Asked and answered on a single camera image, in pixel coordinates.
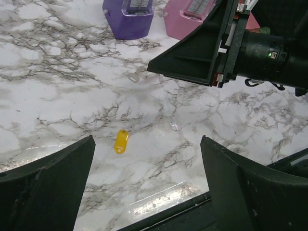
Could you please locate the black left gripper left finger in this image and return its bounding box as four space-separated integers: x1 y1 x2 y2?
0 136 96 231

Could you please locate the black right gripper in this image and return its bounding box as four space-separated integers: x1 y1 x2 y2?
147 0 250 88

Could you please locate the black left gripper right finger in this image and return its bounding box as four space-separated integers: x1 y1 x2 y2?
201 136 308 231

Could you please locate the yellow-capped key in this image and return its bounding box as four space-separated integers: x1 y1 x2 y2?
114 129 129 154

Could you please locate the pink metronome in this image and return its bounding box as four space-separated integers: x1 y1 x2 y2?
163 0 216 40

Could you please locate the pink card deck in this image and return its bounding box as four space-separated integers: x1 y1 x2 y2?
246 13 260 30

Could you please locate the purple metronome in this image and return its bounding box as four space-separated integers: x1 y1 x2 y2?
102 0 156 40

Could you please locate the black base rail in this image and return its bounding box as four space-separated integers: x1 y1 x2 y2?
117 146 308 231

